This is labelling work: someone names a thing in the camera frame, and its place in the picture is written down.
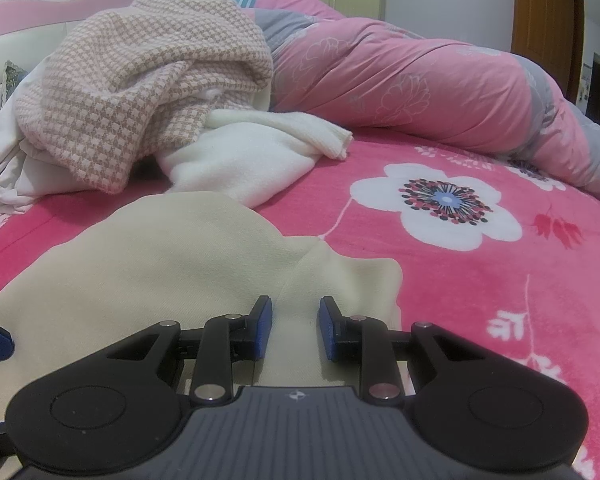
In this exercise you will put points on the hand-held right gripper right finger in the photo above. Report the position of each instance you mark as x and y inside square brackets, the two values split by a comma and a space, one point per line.
[326, 330]

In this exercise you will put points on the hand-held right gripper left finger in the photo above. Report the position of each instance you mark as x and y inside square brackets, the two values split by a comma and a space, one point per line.
[264, 327]

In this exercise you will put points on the beige zip jacket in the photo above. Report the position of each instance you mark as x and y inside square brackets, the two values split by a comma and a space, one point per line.
[155, 260]

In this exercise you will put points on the pink floral bed blanket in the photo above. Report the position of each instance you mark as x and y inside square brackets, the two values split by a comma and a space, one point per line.
[480, 285]

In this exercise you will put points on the white fleece garment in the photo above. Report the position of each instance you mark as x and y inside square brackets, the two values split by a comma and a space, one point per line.
[245, 155]

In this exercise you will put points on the pink and grey quilt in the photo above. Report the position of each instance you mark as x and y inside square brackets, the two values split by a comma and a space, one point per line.
[405, 75]

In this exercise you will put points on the green patterned pillow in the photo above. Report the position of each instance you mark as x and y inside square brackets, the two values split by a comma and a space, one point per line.
[12, 80]

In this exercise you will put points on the pink houndstooth knit garment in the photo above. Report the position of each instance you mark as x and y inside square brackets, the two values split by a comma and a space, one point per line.
[130, 70]

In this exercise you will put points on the pink and white headboard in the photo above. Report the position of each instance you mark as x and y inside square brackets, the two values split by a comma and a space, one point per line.
[25, 25]

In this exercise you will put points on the brown wooden door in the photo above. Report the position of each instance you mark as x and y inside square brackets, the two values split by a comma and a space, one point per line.
[540, 10]

